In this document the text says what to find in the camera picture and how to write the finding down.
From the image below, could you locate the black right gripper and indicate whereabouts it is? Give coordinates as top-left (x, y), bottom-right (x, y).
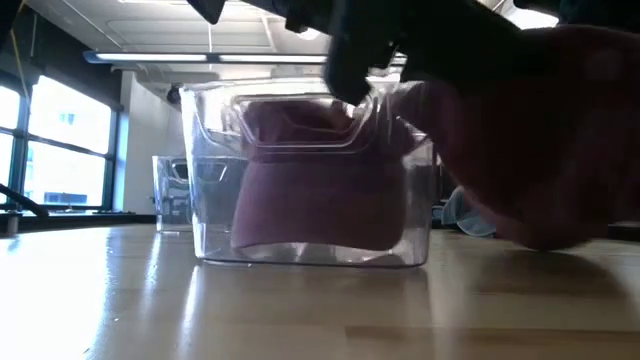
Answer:
top-left (249, 0), bottom-right (531, 107)

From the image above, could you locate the maroon baseball cap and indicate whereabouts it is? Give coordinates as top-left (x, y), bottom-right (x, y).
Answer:
top-left (389, 23), bottom-right (640, 252)
top-left (230, 99), bottom-right (419, 253)

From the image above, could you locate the clear plastic bin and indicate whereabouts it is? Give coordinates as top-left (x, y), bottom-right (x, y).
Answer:
top-left (151, 153), bottom-right (195, 234)
top-left (178, 76), bottom-right (437, 270)

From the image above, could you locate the ceiling light strip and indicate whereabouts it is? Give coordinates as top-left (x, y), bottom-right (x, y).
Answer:
top-left (83, 49), bottom-right (209, 64)
top-left (218, 53), bottom-right (329, 64)

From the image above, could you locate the light blue fabric object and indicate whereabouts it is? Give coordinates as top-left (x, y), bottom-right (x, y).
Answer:
top-left (441, 186), bottom-right (497, 238)

